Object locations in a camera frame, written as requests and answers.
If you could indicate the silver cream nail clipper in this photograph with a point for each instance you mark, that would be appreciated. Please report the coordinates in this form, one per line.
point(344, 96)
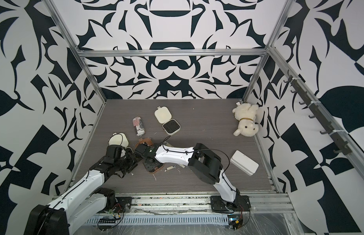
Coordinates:
point(167, 144)

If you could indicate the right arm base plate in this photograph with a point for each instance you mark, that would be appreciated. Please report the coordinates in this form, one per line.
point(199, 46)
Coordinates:
point(241, 203)

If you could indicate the cream nail kit case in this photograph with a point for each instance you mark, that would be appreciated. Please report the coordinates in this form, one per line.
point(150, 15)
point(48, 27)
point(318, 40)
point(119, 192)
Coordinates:
point(164, 117)
point(119, 139)

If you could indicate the circuit board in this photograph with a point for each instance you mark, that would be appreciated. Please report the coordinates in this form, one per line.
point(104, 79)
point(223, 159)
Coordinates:
point(106, 223)
point(235, 221)

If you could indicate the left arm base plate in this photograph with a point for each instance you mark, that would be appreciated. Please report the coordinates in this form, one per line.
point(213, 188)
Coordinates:
point(121, 204)

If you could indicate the wall hook rail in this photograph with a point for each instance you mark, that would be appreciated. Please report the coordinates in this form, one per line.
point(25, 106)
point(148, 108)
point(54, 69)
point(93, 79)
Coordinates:
point(320, 113)

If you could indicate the right circuit board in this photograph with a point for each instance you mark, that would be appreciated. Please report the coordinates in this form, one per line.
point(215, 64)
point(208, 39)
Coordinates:
point(235, 221)

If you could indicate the cream nail kit case left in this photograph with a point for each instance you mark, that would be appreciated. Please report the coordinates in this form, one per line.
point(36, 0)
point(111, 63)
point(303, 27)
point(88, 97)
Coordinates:
point(119, 139)

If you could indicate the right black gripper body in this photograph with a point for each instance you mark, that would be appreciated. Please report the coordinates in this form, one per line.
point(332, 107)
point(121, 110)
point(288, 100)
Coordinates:
point(146, 165)

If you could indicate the cream nail kit case centre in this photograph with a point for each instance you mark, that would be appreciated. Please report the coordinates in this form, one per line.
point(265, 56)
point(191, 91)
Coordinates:
point(164, 117)

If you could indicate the white box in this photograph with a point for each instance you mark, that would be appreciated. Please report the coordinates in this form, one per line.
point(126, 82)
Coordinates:
point(244, 163)

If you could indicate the brown nail kit case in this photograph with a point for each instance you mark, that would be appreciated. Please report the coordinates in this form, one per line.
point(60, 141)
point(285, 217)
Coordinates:
point(146, 142)

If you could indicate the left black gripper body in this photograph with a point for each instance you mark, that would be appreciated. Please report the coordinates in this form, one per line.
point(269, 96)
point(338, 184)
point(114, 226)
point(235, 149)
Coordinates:
point(127, 163)

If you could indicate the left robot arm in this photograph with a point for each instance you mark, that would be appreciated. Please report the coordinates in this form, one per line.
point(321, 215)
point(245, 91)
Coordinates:
point(72, 209)

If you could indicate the left circuit board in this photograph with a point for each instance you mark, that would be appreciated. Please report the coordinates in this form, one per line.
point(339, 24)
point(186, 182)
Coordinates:
point(106, 223)

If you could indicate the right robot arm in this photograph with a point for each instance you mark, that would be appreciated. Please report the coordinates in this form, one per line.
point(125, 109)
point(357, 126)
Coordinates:
point(202, 161)

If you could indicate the crushed flag print can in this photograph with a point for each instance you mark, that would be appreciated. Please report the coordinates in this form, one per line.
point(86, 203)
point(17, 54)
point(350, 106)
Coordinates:
point(138, 126)

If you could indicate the small cream clipper left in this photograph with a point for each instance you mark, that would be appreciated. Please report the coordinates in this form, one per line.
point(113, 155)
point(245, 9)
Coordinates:
point(170, 168)

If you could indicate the white teddy bear plush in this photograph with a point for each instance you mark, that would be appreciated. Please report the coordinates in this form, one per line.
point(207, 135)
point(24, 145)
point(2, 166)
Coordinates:
point(245, 113)

